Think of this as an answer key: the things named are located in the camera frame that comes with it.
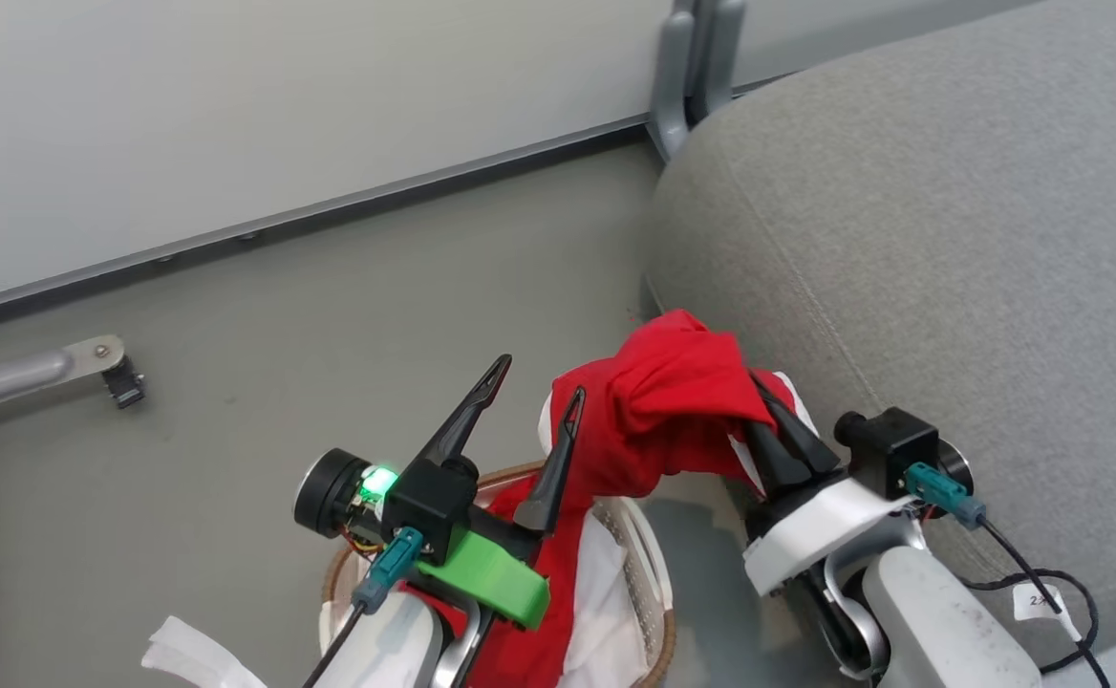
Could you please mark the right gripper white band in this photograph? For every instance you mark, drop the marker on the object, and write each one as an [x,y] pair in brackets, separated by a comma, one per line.
[821,530]

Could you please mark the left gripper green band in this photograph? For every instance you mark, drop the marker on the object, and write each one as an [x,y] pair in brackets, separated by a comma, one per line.
[486,578]

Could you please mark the red garment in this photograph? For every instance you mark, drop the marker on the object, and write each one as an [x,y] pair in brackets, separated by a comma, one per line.
[673,401]

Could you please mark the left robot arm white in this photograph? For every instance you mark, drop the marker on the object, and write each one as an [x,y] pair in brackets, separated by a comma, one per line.
[391,645]

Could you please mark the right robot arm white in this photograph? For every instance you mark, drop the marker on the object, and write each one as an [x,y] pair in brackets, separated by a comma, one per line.
[940,621]

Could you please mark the white basket with wooden rim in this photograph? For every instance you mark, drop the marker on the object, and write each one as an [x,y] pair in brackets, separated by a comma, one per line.
[649,583]

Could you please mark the grey fabric sofa seat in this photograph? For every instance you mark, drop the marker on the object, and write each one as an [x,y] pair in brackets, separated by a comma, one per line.
[940,220]

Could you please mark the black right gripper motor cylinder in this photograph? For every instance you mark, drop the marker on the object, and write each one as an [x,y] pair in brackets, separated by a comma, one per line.
[957,468]

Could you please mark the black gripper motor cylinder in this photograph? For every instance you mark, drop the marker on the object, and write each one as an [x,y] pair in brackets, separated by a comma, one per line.
[324,492]
[957,468]

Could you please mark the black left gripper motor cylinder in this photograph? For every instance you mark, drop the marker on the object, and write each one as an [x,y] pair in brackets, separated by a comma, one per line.
[324,492]

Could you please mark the white crumpled cloth piece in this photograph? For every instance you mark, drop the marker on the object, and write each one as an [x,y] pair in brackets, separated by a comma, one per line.
[190,657]

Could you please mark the small black foot block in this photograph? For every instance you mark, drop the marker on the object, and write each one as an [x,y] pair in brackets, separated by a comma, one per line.
[124,385]

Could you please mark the grey metal bar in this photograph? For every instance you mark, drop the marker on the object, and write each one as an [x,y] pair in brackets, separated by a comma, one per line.
[13,377]

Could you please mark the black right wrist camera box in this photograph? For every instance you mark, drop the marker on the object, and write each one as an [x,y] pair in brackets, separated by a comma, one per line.
[888,449]

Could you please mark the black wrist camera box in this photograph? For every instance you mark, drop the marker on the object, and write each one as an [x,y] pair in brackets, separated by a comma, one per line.
[429,506]
[888,449]

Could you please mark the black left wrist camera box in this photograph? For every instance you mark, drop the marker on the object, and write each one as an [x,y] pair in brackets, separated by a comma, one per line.
[429,506]

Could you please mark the dark wall baseboard strip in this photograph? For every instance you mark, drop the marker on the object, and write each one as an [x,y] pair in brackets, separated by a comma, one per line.
[329,210]

